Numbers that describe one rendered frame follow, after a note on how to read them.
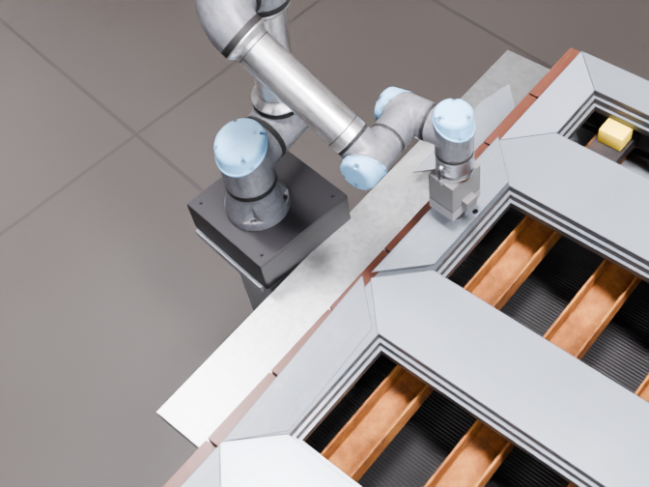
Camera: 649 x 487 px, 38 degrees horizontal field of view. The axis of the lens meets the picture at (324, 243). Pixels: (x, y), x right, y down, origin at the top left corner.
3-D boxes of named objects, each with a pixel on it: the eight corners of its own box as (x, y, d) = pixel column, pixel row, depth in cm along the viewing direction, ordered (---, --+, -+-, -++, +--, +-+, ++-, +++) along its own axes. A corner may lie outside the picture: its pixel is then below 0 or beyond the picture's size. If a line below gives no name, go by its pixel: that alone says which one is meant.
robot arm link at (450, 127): (442, 88, 173) (484, 104, 169) (443, 128, 182) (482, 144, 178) (420, 116, 170) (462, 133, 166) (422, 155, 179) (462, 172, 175)
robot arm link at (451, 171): (482, 148, 178) (454, 174, 175) (482, 163, 182) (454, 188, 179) (452, 129, 181) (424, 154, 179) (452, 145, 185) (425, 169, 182)
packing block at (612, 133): (632, 138, 213) (634, 127, 210) (620, 152, 211) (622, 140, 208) (607, 127, 216) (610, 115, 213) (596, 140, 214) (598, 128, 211)
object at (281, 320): (572, 88, 240) (574, 80, 238) (225, 472, 192) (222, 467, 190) (507, 58, 249) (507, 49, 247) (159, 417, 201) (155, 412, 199)
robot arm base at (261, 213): (212, 206, 217) (203, 179, 209) (262, 168, 222) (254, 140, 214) (253, 243, 209) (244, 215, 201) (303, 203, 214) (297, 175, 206)
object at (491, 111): (549, 103, 234) (550, 92, 231) (455, 206, 220) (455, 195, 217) (507, 83, 240) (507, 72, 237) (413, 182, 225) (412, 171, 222)
